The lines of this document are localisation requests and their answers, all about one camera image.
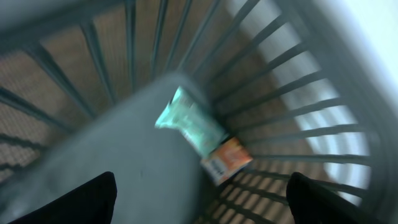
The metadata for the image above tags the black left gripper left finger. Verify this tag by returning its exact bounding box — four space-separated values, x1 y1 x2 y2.
10 171 118 224

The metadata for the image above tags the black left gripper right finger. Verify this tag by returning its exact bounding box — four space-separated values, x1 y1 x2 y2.
286 172 382 224

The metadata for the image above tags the small orange box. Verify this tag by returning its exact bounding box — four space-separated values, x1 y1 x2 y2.
201 138 253 186

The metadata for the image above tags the teal snack wrapper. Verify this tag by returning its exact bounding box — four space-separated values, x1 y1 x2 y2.
155 87 228 158

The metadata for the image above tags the grey plastic mesh basket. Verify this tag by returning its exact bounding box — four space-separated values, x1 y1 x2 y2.
1 0 397 223

